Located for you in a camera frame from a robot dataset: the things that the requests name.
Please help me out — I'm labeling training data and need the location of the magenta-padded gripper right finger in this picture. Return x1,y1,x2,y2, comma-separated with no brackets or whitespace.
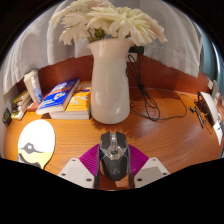
127,144,171,190

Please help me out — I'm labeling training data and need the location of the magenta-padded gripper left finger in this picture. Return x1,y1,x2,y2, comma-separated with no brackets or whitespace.
57,143,103,190

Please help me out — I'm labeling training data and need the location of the dark grey computer mouse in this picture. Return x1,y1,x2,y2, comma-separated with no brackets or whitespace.
98,130,132,182

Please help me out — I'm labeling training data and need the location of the white black yellow mouse pad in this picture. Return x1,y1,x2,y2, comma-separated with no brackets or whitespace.
17,119,56,170

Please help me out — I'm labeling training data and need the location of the orange book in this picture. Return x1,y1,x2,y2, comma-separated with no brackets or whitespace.
49,82,93,120

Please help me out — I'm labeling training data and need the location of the blue book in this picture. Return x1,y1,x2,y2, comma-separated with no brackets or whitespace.
35,78,81,116

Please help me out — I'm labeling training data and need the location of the black pen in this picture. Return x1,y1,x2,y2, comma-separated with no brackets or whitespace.
194,106,205,129

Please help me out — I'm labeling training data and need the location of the white ceramic vase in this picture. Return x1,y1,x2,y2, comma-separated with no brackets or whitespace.
87,38,136,125

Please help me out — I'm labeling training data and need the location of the red-brown book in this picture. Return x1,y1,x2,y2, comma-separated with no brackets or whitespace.
26,101,41,113

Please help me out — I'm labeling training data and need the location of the white paper sheet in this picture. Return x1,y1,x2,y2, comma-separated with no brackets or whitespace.
213,119,224,147

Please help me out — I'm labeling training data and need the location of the pale yellow book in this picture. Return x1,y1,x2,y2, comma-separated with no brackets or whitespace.
10,104,29,121

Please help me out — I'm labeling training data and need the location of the silver laptop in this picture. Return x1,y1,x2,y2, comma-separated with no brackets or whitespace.
197,91,220,128

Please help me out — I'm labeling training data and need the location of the dark green mug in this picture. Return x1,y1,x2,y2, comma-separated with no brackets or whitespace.
2,107,13,127

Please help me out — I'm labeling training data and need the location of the yellow and black book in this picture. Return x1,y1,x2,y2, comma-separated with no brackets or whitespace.
13,89,30,105

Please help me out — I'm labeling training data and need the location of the white lidded cup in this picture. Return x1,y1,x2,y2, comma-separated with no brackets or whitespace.
23,68,40,104

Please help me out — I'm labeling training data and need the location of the dark framed window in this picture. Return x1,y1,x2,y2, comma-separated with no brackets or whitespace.
199,29,222,84

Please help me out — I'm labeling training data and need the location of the white curtain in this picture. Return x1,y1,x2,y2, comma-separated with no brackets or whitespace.
1,0,204,94

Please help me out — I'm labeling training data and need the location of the white flower bouquet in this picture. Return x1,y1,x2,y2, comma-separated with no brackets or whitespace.
49,0,168,47

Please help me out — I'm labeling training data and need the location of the black cable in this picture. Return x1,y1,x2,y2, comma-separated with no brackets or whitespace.
126,45,188,122

